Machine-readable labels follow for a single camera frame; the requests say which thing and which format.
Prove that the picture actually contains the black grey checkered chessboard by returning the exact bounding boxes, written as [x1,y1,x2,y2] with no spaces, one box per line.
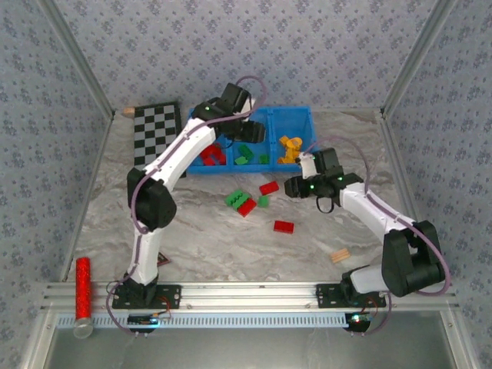
[132,101,188,180]

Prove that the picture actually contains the small circuit board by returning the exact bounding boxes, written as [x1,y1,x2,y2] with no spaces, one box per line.
[344,311,372,332]
[128,313,172,327]

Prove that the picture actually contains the red glitter tube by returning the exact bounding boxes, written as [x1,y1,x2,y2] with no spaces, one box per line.
[72,257,95,339]

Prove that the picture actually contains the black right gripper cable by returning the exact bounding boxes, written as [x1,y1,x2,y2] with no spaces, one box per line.
[314,193,336,214]

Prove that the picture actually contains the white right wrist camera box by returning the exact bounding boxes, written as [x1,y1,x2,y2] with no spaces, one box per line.
[298,151,319,178]

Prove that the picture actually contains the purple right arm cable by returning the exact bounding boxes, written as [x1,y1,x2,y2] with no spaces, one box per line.
[303,136,451,336]

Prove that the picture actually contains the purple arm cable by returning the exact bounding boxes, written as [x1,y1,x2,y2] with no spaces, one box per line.
[303,136,451,336]
[105,75,268,336]

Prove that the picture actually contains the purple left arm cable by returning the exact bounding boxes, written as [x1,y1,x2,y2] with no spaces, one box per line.
[105,75,268,336]

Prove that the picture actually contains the aluminium side rail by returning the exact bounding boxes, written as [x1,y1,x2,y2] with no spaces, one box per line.
[61,111,116,284]
[376,111,439,280]

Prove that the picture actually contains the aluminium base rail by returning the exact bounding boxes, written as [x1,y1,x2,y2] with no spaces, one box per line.
[40,280,460,312]

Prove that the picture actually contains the blue-grey slotted cable duct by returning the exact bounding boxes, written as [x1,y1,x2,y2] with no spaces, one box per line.
[55,311,353,330]

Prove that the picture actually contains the aluminium frame post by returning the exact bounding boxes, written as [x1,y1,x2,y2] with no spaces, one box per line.
[36,0,117,116]
[379,0,460,116]

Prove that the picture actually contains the aluminium frame leg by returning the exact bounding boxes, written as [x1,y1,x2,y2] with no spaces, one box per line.
[440,309,484,369]
[18,309,58,369]

